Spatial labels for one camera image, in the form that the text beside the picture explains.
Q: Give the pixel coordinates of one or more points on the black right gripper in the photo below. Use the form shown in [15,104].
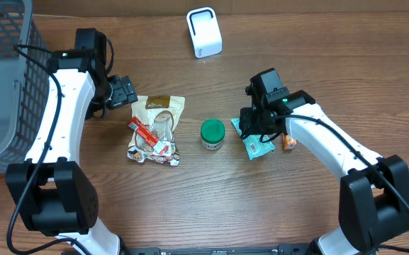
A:
[248,127]

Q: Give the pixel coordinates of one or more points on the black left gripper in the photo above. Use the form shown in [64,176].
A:
[123,91]

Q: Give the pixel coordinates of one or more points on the teal wet wipes packet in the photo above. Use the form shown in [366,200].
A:
[255,148]

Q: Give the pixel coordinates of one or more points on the small orange tissue pack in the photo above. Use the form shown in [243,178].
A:
[288,142]

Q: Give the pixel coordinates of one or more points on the beige snack pouch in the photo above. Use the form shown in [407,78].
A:
[160,114]

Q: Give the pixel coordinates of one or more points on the green lid jar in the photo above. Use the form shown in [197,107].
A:
[212,134]

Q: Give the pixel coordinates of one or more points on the red candy bar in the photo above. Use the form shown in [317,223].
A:
[158,146]

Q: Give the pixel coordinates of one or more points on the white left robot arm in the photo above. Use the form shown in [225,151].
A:
[51,192]

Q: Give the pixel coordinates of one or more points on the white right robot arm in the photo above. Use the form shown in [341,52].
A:
[374,190]

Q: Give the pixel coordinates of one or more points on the white barcode scanner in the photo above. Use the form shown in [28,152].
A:
[204,31]

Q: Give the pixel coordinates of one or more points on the dark plastic mesh basket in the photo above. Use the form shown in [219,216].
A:
[23,85]

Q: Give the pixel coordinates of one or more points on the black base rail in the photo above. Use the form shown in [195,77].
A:
[225,251]

